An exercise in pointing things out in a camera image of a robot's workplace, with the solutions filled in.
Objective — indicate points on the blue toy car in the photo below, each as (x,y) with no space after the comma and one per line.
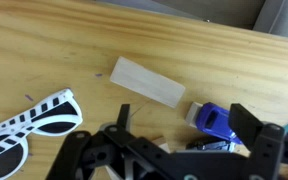
(214,120)

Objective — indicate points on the small wooden block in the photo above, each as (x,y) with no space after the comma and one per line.
(192,114)

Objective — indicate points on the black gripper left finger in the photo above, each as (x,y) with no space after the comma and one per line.
(123,119)

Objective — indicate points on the light wooden block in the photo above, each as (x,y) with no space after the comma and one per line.
(139,79)

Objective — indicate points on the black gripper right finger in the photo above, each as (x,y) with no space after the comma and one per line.
(244,124)

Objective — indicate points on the white black striped sunglasses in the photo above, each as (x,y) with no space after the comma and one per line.
(56,115)

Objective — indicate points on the black toy car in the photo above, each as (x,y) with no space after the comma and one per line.
(220,145)

